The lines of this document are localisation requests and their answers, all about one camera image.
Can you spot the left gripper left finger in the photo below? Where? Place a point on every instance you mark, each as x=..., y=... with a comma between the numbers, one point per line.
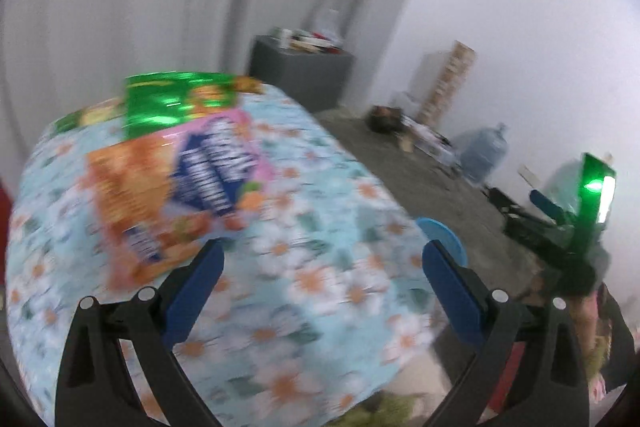
x=94, y=385

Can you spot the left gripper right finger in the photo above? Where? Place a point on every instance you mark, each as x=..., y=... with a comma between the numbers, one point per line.
x=527, y=369

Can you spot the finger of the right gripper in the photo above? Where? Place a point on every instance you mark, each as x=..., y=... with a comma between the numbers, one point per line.
x=556, y=213

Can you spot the orange yellow snack wrapper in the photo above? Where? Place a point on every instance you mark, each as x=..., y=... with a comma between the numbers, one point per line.
x=128, y=190

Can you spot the blue plastic trash basket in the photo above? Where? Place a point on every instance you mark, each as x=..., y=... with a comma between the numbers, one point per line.
x=434, y=229

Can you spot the person right hand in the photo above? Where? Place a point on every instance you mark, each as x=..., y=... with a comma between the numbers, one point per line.
x=593, y=331

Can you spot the blue water jug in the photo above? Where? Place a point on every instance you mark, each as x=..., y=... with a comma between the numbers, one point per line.
x=484, y=154

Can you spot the pink blue snack bag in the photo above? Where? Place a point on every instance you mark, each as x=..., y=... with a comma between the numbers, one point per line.
x=215, y=169

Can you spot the dark grey cabinet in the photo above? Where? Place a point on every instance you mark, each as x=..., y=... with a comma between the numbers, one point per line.
x=315, y=81

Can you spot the small green snack packet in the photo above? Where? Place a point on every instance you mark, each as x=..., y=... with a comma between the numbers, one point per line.
x=86, y=117

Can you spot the green foil snack bag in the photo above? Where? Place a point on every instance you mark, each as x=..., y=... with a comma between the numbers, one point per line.
x=161, y=100

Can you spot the clear plastic bag on cabinet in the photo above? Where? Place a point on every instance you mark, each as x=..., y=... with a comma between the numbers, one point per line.
x=328, y=25

